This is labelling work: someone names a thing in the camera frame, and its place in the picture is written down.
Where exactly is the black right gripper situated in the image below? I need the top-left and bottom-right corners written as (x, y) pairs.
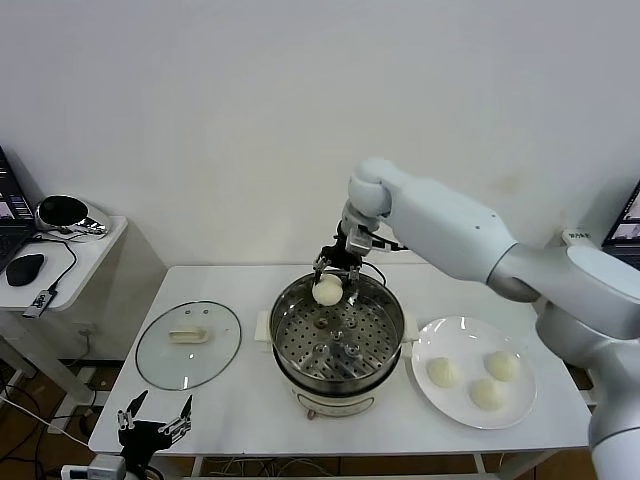
top-left (312, 223), bottom-right (363, 306)

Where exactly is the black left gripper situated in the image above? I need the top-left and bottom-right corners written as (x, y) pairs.
top-left (116, 390), bottom-right (194, 467)

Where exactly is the white steamed baozi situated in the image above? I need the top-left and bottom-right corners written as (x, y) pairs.
top-left (483, 350), bottom-right (521, 382)
top-left (311, 277), bottom-right (345, 307)
top-left (426, 357), bottom-right (461, 389)
top-left (468, 378), bottom-right (510, 411)

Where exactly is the glass lid with cream handle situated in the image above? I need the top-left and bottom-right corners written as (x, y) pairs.
top-left (135, 299), bottom-right (244, 392)

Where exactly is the perforated steel steamer basket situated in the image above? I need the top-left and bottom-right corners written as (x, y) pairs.
top-left (269, 272), bottom-right (406, 396)

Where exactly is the cream electric cooker base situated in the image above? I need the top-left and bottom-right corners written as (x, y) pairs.
top-left (254, 309), bottom-right (420, 420)

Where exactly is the white side desk with mouse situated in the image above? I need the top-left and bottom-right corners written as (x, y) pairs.
top-left (0, 214), bottom-right (130, 419)

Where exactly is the white round plate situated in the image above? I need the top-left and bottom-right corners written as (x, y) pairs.
top-left (410, 316), bottom-right (537, 431)

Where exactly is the black computer mouse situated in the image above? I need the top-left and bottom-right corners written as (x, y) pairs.
top-left (5, 253), bottom-right (46, 287)

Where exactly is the chrome and black headset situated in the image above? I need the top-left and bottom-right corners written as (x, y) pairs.
top-left (35, 194), bottom-right (112, 242)

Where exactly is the black laptop beside mouse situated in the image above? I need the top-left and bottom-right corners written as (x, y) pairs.
top-left (0, 145), bottom-right (39, 274)

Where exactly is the white side desk with label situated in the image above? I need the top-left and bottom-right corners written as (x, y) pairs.
top-left (559, 230), bottom-right (609, 251)

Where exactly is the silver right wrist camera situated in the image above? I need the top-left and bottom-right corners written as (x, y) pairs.
top-left (344, 224), bottom-right (374, 255)

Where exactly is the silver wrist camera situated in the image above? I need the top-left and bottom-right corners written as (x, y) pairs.
top-left (344, 224), bottom-right (374, 255)
top-left (60, 454), bottom-right (127, 480)

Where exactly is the black cooker power cable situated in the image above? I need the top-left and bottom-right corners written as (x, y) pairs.
top-left (362, 262), bottom-right (389, 289)

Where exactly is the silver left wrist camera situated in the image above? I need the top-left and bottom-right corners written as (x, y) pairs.
top-left (60, 454), bottom-right (127, 480)

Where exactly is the white floor cable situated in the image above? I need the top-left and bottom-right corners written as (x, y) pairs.
top-left (0, 397), bottom-right (94, 449)

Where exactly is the black dongle cable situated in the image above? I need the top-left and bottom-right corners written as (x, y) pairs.
top-left (30, 235), bottom-right (80, 294)

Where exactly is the black laptop with plugged cables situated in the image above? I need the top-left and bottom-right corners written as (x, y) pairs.
top-left (602, 180), bottom-right (640, 256)

